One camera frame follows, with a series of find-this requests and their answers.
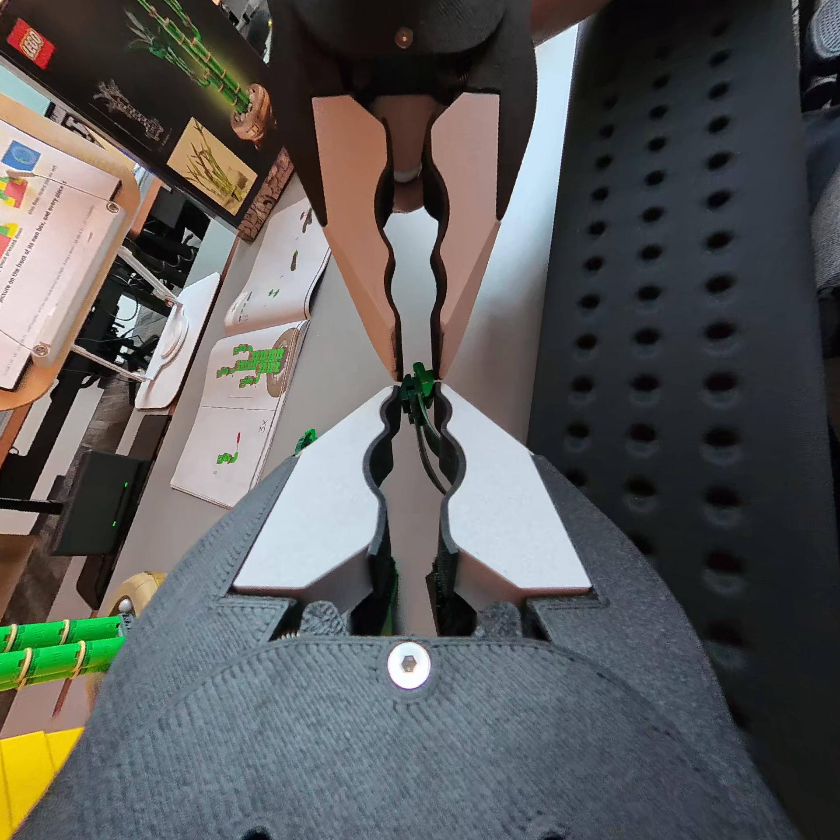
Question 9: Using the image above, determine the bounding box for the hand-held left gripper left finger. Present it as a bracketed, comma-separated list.
[233, 386, 403, 636]

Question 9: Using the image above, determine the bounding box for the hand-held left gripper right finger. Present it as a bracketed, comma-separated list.
[427, 382, 593, 636]

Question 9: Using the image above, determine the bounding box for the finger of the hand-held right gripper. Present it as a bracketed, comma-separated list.
[428, 91, 505, 382]
[310, 91, 404, 382]

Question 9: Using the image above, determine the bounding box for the green lego leaf piece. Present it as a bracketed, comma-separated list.
[397, 361, 454, 493]

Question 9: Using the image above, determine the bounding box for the lego instruction booklet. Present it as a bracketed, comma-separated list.
[171, 197, 332, 509]

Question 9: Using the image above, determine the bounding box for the black lego set box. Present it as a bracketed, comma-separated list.
[0, 0, 295, 244]

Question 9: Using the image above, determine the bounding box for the lego bamboo model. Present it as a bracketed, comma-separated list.
[0, 571, 168, 693]

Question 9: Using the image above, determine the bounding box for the person's right hand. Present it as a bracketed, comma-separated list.
[390, 98, 435, 214]

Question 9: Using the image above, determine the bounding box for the black box with green lights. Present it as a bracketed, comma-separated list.
[51, 449, 152, 559]

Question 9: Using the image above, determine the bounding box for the black perforated chair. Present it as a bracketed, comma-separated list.
[528, 0, 840, 840]

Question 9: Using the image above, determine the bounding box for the yellow plastic bin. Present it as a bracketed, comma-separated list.
[0, 727, 86, 840]

